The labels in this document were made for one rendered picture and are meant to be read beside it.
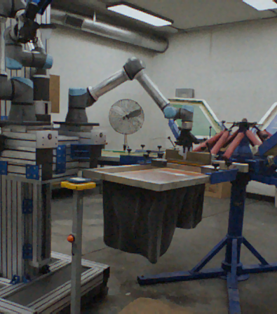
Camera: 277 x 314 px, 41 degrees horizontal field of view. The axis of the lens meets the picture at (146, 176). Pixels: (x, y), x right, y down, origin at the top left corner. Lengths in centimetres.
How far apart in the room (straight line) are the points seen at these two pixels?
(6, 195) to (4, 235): 27
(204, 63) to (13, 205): 554
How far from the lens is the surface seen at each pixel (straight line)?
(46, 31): 173
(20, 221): 247
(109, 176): 209
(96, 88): 264
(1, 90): 211
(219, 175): 231
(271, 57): 680
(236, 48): 711
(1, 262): 269
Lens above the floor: 130
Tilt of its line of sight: 9 degrees down
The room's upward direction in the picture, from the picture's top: 3 degrees clockwise
